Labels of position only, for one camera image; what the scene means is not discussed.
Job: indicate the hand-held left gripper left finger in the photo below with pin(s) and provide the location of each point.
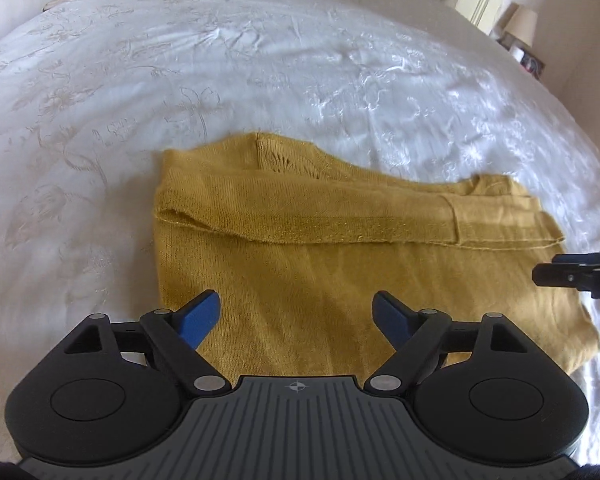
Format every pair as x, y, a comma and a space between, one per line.
200, 317

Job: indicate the yellow knit sweater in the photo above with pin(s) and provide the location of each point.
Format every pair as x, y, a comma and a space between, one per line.
330, 270

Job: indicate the white floral bedspread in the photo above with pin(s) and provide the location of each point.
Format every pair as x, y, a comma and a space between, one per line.
230, 60

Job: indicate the white cup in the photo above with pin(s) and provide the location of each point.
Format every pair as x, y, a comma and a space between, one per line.
517, 53

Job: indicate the table lamp with beige shade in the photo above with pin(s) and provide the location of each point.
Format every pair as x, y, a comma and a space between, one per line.
522, 27

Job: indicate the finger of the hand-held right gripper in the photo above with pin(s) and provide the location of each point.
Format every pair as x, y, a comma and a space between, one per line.
575, 274

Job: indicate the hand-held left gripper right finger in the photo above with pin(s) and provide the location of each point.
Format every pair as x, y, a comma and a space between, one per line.
392, 316

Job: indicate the dark picture frame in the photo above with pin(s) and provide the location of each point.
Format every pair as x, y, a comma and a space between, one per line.
532, 65

